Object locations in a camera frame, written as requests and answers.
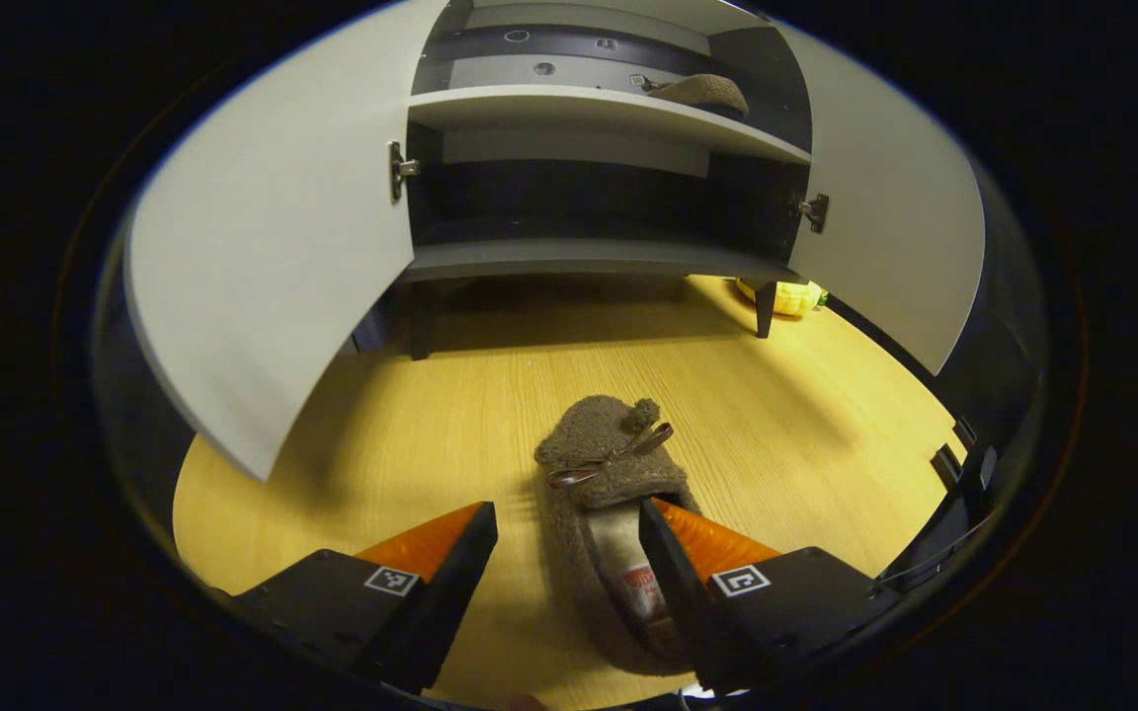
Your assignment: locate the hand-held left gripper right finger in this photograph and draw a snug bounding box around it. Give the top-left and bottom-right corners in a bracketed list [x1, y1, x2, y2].
[638, 497, 901, 692]

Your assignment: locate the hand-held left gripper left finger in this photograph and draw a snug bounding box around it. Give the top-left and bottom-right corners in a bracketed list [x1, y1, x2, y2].
[233, 502, 499, 692]

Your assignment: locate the brown fuzzy shoe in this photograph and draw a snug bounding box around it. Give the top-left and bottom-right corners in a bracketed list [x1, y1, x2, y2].
[648, 74, 750, 118]
[534, 395, 703, 677]

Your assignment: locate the white cabinet door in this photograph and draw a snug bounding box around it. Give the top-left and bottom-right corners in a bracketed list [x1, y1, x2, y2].
[124, 0, 451, 483]
[772, 20, 987, 376]

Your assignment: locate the white shoe cabinet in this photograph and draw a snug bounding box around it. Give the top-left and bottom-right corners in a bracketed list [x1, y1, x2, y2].
[124, 0, 987, 483]

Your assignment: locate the dark cabinet base board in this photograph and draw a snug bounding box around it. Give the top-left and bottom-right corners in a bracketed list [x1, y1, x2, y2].
[401, 237, 797, 285]

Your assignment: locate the white cabinet shelf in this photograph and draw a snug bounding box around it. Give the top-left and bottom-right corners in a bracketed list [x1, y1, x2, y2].
[408, 84, 812, 166]

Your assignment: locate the yellow-green plastic bottle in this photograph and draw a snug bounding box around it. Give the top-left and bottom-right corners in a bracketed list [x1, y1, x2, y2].
[737, 279, 829, 318]

